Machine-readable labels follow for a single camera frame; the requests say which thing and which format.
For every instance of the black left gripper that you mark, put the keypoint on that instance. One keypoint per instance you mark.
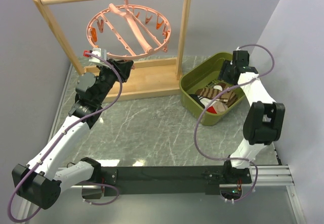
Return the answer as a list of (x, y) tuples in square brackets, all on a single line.
[(123, 67)]

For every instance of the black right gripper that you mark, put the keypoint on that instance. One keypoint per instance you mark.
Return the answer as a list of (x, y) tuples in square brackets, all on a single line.
[(226, 65)]

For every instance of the brown striped sock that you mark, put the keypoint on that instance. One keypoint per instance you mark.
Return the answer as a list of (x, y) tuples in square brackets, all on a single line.
[(229, 97)]

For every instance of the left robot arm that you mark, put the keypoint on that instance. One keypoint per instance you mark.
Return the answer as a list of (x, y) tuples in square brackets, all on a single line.
[(40, 181)]

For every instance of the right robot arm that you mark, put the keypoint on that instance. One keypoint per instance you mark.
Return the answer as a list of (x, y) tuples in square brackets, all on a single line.
[(264, 120)]

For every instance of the wooden hanger rack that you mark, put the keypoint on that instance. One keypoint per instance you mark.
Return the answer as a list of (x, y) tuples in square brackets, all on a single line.
[(154, 77)]

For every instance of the green plastic bin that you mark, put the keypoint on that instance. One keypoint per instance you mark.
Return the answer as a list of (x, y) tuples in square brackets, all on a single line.
[(200, 85)]

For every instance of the beige sock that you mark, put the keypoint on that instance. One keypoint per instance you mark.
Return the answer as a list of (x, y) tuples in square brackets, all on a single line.
[(219, 107)]

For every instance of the black base bar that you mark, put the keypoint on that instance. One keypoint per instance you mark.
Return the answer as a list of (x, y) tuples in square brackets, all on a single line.
[(171, 179)]

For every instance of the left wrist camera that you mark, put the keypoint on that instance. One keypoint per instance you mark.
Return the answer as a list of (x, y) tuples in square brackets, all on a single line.
[(96, 55)]

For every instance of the aluminium rail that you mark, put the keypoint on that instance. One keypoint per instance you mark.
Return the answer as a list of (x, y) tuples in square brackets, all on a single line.
[(274, 175)]

